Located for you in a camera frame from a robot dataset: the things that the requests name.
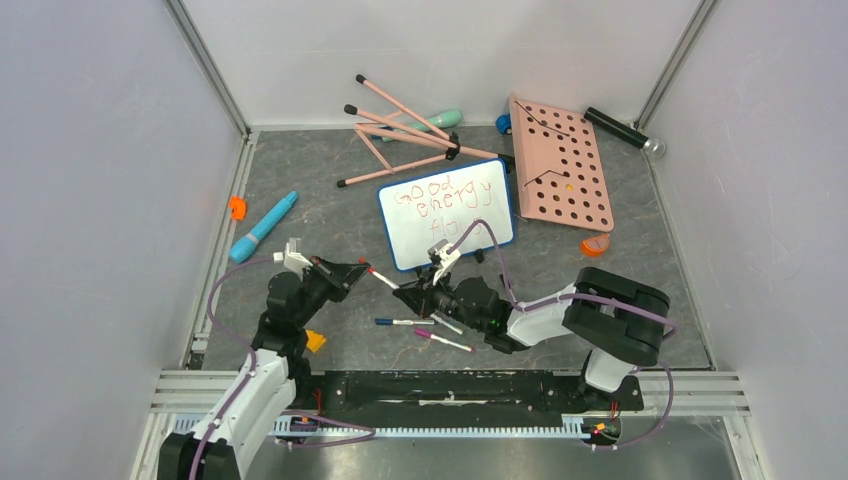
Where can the blue whiteboard marker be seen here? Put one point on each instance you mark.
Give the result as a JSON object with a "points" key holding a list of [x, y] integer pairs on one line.
{"points": [[403, 322]]}

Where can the mint green toy bottle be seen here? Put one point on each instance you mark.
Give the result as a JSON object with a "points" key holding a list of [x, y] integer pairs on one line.
{"points": [[445, 120]]}

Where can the pink whiteboard marker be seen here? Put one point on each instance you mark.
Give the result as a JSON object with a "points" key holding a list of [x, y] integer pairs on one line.
{"points": [[432, 336]]}

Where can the red whiteboard marker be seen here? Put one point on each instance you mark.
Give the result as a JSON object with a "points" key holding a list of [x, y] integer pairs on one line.
{"points": [[392, 285]]}

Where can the yellow orange wedge block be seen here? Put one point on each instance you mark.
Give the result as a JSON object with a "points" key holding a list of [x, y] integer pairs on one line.
{"points": [[315, 341]]}

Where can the pink perforated board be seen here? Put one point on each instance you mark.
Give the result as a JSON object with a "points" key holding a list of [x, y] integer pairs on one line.
{"points": [[558, 169]]}

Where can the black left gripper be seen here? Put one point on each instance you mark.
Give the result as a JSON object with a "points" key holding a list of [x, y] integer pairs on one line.
{"points": [[340, 277]]}

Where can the blue framed whiteboard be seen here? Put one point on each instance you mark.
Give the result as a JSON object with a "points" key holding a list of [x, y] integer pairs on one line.
{"points": [[472, 201]]}

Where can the small blue toy car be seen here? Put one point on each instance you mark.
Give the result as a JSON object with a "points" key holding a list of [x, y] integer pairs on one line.
{"points": [[503, 124]]}

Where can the green whiteboard marker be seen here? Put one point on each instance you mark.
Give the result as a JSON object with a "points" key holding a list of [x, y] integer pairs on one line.
{"points": [[447, 324]]}

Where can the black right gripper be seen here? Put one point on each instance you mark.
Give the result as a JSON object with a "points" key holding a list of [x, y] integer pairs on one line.
{"points": [[435, 297]]}

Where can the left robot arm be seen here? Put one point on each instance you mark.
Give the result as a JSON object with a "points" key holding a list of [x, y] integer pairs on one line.
{"points": [[275, 375]]}

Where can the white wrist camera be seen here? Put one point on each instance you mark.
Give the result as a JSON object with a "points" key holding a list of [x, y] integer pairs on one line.
{"points": [[292, 258], [443, 255]]}

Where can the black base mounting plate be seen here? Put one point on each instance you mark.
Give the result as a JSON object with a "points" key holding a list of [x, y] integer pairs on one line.
{"points": [[459, 399]]}

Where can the orange clip left edge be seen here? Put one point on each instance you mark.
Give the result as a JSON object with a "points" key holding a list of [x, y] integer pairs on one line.
{"points": [[238, 208]]}

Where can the black flashlight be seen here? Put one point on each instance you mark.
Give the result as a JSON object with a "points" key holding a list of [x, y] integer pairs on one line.
{"points": [[653, 147]]}

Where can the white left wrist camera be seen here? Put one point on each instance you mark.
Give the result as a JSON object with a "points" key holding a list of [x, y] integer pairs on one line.
{"points": [[292, 258]]}

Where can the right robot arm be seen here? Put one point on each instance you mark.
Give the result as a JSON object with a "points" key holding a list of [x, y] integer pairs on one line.
{"points": [[625, 321]]}

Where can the pink folding stand legs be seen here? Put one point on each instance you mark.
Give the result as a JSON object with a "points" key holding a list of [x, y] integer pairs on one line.
{"points": [[368, 129]]}

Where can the blue toy marker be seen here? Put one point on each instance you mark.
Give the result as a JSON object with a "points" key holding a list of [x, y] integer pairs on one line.
{"points": [[245, 246]]}

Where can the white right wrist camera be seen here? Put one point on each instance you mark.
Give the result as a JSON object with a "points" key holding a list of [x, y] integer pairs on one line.
{"points": [[443, 255]]}

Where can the orange round tape measure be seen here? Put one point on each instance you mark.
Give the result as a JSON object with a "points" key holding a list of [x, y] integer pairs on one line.
{"points": [[595, 246]]}

